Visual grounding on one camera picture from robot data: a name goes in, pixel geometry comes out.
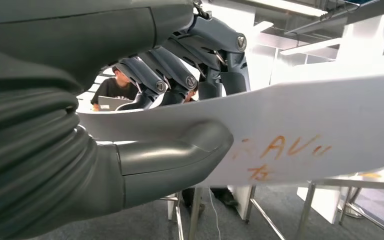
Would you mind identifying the grey laptop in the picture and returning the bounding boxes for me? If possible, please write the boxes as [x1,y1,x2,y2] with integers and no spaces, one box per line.
[97,95,137,112]

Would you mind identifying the person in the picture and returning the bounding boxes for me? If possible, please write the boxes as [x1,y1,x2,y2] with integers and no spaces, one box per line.
[90,65,141,113]

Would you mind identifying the white hanging cable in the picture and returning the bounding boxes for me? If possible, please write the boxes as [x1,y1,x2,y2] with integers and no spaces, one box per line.
[207,188,223,240]

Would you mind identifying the steel workbench yellow tape rectangles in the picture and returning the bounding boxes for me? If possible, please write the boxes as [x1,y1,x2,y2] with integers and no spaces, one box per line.
[160,163,384,240]

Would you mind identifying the white ceiling light bar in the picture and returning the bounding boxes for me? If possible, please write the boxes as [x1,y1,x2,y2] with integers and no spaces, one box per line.
[279,37,343,57]
[244,0,329,17]

